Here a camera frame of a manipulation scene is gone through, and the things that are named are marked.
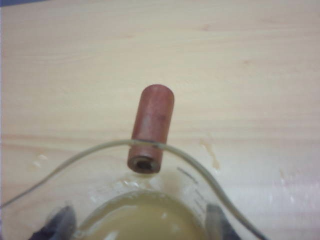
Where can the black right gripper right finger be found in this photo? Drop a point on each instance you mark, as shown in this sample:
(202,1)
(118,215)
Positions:
(216,222)

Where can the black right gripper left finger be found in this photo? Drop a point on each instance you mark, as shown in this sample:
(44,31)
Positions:
(58,225)

